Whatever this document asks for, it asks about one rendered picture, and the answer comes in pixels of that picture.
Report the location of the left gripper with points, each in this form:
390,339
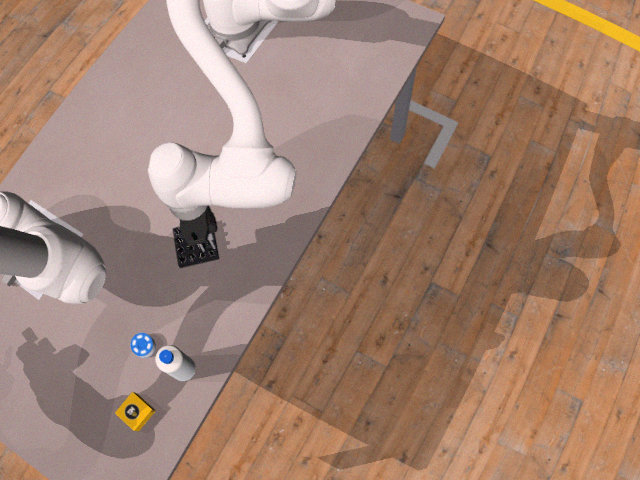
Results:
198,225

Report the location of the black knob panel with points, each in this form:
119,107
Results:
193,255

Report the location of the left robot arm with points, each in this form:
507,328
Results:
247,174

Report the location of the yellow tape measure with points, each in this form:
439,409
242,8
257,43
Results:
135,411

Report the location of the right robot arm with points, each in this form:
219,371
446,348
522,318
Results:
46,259

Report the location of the white bottle with blue cap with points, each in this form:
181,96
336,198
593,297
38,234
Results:
175,363

